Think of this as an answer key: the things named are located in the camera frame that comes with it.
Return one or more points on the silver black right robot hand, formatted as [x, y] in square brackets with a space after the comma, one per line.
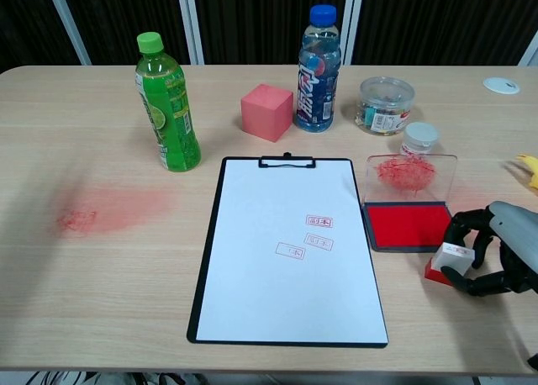
[519, 233]

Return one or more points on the white red stamp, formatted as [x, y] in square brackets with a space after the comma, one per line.
[454, 256]

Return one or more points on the red ink pad clear lid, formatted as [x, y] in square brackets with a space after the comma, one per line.
[407, 225]

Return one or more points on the yellow rubber chicken toy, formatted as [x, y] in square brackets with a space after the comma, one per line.
[530, 170]

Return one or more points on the small jar grey lid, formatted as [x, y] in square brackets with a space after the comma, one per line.
[420, 135]

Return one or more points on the clear jar of coloured clips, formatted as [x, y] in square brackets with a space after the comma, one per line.
[384, 107]

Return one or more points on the blue cap drink bottle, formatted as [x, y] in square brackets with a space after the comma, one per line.
[317, 86]

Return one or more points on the white paper sheet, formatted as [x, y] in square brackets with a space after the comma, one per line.
[260, 284]

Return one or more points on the pink foam cube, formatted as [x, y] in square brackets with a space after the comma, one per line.
[265, 116]

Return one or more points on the black clipboard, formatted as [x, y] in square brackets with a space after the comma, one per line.
[212, 242]

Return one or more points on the green drink bottle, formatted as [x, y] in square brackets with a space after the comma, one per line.
[168, 107]

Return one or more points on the white partition frame post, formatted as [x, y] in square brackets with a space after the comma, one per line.
[190, 23]
[530, 53]
[353, 23]
[69, 23]

